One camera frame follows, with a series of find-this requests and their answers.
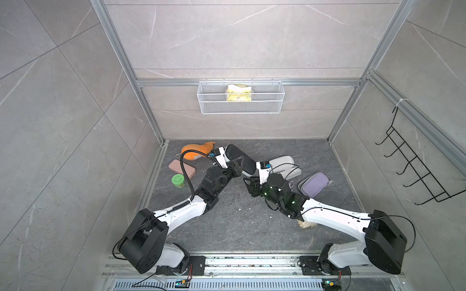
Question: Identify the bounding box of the white wire wall basket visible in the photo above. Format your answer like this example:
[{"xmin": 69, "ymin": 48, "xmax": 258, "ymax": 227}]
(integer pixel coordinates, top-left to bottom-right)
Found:
[{"xmin": 197, "ymin": 80, "xmax": 285, "ymax": 115}]

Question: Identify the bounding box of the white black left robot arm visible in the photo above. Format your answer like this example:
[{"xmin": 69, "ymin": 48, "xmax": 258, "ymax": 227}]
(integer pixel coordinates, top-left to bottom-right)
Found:
[{"xmin": 116, "ymin": 156, "xmax": 243, "ymax": 274}]

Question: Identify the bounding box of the black wire hook rack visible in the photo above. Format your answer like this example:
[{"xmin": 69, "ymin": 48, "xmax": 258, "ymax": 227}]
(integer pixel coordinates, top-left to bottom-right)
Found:
[{"xmin": 375, "ymin": 107, "xmax": 466, "ymax": 206}]

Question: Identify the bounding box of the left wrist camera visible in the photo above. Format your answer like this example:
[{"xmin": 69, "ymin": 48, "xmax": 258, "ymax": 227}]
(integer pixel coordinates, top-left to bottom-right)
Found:
[{"xmin": 212, "ymin": 147, "xmax": 229, "ymax": 169}]

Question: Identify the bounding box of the green lidded air freshener can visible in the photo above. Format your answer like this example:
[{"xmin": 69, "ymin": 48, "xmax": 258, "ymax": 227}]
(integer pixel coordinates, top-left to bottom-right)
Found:
[{"xmin": 171, "ymin": 173, "xmax": 186, "ymax": 189}]

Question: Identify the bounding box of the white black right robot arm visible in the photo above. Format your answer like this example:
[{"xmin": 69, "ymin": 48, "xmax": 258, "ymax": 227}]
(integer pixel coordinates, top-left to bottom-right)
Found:
[{"xmin": 243, "ymin": 174, "xmax": 407, "ymax": 275}]

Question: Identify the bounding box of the pink hard case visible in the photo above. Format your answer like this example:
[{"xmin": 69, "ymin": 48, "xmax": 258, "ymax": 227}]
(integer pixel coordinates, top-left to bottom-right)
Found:
[{"xmin": 168, "ymin": 160, "xmax": 196, "ymax": 178}]

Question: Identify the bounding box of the white zippered umbrella sleeve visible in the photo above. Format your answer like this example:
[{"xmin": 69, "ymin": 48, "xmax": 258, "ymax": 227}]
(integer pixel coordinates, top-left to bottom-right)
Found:
[{"xmin": 269, "ymin": 156, "xmax": 302, "ymax": 180}]

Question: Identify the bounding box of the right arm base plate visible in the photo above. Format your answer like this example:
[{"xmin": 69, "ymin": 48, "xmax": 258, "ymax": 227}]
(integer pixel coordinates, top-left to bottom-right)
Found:
[{"xmin": 297, "ymin": 255, "xmax": 351, "ymax": 276}]

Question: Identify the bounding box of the aluminium mounting rail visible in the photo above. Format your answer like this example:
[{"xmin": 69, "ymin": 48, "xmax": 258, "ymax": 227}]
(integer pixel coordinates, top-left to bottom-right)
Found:
[{"xmin": 94, "ymin": 252, "xmax": 411, "ymax": 291}]

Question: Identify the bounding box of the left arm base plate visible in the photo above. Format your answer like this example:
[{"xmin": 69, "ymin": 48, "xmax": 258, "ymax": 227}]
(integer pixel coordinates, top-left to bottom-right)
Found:
[{"xmin": 156, "ymin": 256, "xmax": 206, "ymax": 276}]

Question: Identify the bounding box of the orange plush whale toy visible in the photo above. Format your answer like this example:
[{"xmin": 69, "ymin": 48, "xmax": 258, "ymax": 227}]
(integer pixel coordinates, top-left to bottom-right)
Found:
[{"xmin": 181, "ymin": 142, "xmax": 215, "ymax": 161}]

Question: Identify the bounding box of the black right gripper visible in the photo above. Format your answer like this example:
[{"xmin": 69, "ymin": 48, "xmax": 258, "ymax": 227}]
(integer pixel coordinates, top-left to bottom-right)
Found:
[{"xmin": 243, "ymin": 175, "xmax": 283, "ymax": 209}]

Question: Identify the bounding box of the purple zippered umbrella sleeve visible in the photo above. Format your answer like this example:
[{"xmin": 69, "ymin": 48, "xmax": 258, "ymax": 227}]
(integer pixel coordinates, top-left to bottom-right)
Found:
[{"xmin": 298, "ymin": 172, "xmax": 331, "ymax": 198}]

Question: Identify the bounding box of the yellow packet in basket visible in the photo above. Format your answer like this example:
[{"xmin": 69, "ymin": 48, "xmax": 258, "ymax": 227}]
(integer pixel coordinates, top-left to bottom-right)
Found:
[{"xmin": 226, "ymin": 84, "xmax": 252, "ymax": 102}]

